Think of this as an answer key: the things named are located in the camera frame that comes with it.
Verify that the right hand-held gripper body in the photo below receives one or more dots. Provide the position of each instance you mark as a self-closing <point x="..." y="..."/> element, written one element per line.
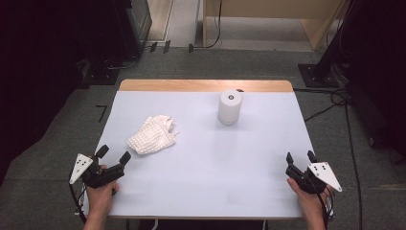
<point x="322" y="175"/>

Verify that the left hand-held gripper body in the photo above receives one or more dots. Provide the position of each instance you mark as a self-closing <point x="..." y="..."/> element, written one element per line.
<point x="102" y="175"/>

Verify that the white waffle cloth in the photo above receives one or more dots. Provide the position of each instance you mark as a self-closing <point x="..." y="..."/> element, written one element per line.
<point x="153" y="135"/>

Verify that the person's left hand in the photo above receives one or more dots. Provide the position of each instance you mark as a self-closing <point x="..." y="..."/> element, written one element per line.
<point x="99" y="199"/>

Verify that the person's right hand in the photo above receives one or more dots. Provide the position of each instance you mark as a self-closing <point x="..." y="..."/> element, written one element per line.
<point x="311" y="201"/>

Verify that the black metal stand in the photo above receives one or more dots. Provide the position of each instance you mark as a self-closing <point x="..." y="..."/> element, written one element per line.
<point x="319" y="75"/>

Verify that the white table sheet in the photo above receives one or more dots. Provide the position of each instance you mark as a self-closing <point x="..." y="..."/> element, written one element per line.
<point x="207" y="166"/>

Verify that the dark curtain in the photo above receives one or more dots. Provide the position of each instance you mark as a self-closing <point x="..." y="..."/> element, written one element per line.
<point x="38" y="80"/>
<point x="383" y="64"/>

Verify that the light wooden panel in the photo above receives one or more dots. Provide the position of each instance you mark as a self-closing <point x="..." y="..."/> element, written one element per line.
<point x="159" y="19"/>

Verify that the light wooden desk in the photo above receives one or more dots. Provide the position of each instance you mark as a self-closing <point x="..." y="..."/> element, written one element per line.
<point x="271" y="8"/>

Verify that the black stand base plate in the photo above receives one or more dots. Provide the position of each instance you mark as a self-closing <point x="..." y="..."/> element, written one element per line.
<point x="100" y="76"/>

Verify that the black floor bracket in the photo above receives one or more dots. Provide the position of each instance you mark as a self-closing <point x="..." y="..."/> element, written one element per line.
<point x="191" y="48"/>
<point x="167" y="46"/>
<point x="153" y="47"/>

